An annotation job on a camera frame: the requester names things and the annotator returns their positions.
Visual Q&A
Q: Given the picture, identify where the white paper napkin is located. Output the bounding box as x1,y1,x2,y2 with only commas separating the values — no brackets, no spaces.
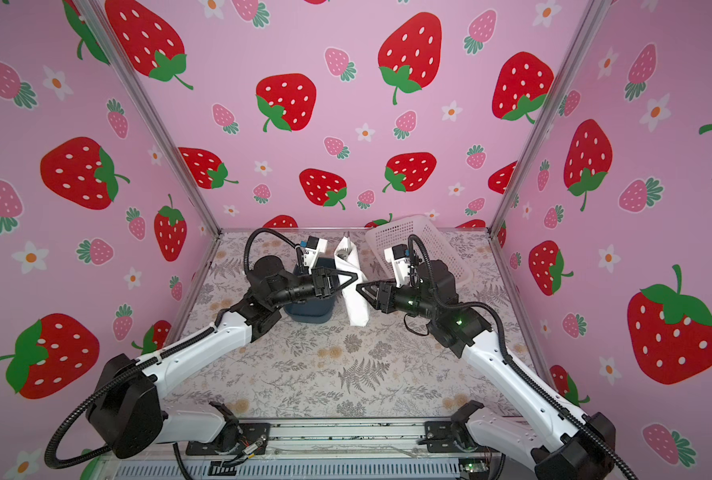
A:
334,236,370,327

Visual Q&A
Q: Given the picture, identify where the white perforated plastic basket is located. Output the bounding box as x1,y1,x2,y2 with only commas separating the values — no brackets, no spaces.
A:
364,214,474,286

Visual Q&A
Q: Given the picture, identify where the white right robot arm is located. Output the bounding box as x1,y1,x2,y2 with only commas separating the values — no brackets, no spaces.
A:
356,278,618,479

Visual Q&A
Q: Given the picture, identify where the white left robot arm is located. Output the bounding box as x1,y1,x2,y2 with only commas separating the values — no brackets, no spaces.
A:
87,256,359,459

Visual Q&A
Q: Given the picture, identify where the teal plastic tray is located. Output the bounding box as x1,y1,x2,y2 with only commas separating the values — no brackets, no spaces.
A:
283,257,339,326

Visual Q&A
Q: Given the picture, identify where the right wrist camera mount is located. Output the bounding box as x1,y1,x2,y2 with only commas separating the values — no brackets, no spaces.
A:
384,244,413,287

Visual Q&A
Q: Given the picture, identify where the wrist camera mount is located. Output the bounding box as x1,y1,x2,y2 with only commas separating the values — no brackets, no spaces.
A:
384,244,413,287
298,236,328,272

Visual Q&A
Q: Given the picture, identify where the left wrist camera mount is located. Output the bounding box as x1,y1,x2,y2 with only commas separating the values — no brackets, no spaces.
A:
298,236,328,272

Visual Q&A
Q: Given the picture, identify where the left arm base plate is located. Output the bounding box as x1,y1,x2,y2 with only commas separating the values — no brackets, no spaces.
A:
186,422,271,457

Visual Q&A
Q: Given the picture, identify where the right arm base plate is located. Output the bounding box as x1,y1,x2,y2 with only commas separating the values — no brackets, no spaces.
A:
417,420,498,454

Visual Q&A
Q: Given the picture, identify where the black corrugated right cable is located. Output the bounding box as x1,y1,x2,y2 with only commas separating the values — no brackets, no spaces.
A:
406,233,639,480

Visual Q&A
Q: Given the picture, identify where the black corrugated cable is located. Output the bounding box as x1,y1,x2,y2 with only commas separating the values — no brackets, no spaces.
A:
43,227,309,470
406,233,639,480

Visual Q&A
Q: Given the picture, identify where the black corrugated left cable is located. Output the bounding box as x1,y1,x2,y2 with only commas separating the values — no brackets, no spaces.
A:
43,227,309,470

